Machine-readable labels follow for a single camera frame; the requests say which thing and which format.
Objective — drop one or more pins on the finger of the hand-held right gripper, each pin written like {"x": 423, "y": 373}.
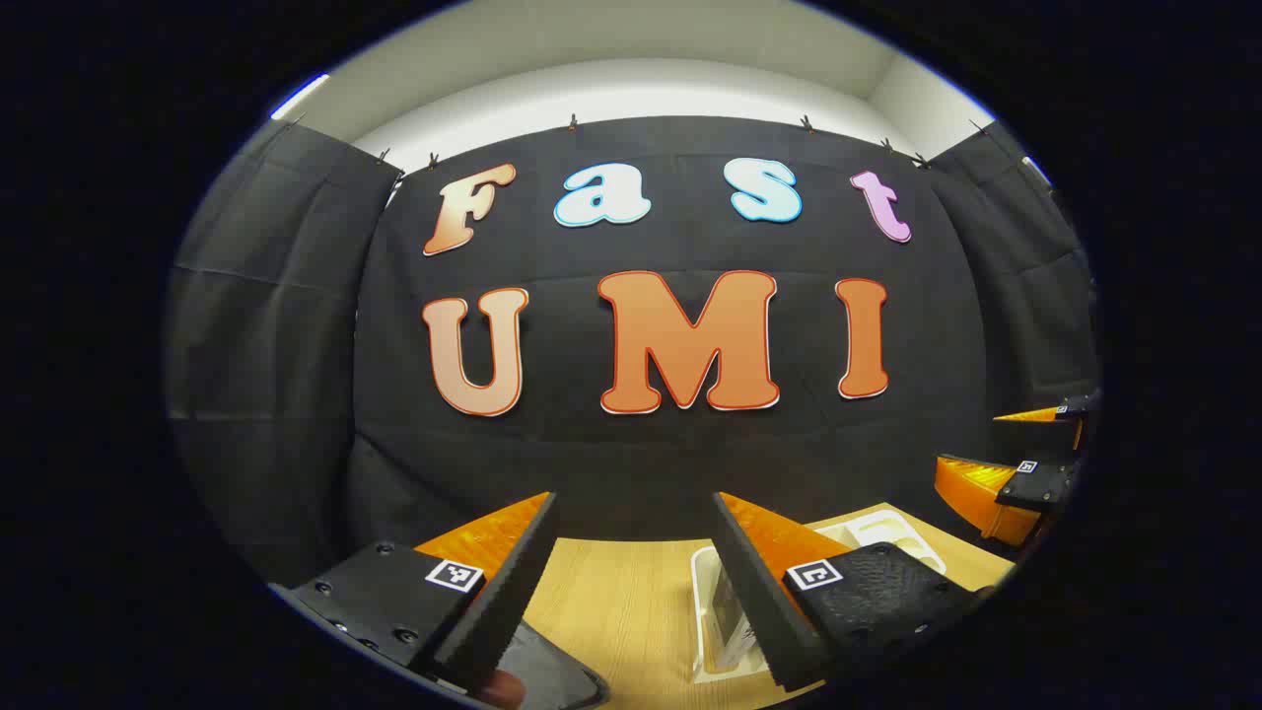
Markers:
{"x": 1080, "y": 404}
{"x": 1035, "y": 488}

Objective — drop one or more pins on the ceiling light strip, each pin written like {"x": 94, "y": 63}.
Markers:
{"x": 299, "y": 96}

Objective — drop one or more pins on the white bookshelf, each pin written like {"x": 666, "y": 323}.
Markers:
{"x": 705, "y": 611}

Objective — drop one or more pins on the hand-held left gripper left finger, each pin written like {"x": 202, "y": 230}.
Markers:
{"x": 503, "y": 602}

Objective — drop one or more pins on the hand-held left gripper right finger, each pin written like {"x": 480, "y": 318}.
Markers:
{"x": 759, "y": 602}

